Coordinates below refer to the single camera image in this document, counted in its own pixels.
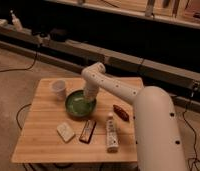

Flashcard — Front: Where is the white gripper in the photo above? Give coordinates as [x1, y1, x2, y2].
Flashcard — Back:
[83, 81, 99, 102]

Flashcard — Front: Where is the green ceramic bowl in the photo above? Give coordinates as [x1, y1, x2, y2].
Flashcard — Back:
[65, 90, 96, 118]

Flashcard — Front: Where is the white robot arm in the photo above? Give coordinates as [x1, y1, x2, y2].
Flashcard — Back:
[81, 62, 188, 171]

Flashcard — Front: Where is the white paper cup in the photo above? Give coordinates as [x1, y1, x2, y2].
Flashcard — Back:
[51, 80, 66, 100]

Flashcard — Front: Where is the dark red oblong object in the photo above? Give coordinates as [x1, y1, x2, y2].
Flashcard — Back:
[113, 105, 129, 121]

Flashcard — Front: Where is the wooden table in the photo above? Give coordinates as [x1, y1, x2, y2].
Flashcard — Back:
[12, 78, 137, 163]

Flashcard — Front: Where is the white sponge block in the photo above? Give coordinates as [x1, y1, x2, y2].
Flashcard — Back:
[57, 122, 75, 142]

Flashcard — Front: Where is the white tube bottle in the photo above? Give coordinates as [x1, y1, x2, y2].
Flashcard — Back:
[106, 113, 119, 153]

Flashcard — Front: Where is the black round device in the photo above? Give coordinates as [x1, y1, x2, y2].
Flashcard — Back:
[50, 28, 68, 42]

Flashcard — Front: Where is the white spray bottle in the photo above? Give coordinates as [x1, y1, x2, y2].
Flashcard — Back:
[10, 11, 23, 31]

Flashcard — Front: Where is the black cable on floor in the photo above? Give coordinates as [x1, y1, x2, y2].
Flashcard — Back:
[0, 44, 39, 75]

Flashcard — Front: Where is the black cable right side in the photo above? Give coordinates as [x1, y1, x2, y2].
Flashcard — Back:
[182, 89, 200, 171]

